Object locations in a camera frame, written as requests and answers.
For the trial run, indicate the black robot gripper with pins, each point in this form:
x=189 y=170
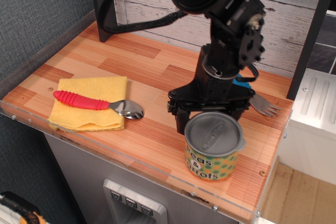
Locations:
x=212 y=88

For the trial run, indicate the peas and carrots toy can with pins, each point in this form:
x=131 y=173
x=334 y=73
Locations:
x=213 y=141

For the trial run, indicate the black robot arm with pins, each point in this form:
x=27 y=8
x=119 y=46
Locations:
x=236 y=25

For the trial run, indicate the clear acrylic edge guard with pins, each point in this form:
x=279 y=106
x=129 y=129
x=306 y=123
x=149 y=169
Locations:
x=184 y=184

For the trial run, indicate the white toy sink unit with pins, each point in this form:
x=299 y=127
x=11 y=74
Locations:
x=308 y=143

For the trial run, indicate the silver dispenser button panel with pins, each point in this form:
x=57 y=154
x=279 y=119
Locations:
x=129 y=206

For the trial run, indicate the grey toy fridge cabinet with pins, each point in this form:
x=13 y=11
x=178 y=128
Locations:
x=87 y=173

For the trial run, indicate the folded yellow cloth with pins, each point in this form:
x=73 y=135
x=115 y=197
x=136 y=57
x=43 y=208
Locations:
x=111 y=89

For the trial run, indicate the orange sponge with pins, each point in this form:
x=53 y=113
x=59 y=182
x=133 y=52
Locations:
x=28 y=217

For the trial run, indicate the blue handled metal fork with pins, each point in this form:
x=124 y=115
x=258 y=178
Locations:
x=261 y=105

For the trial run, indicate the red handled metal spoon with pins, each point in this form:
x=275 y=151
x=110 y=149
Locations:
x=127 y=108

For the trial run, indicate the dark right shelf post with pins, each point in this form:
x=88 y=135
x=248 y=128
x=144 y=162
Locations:
x=312 y=35

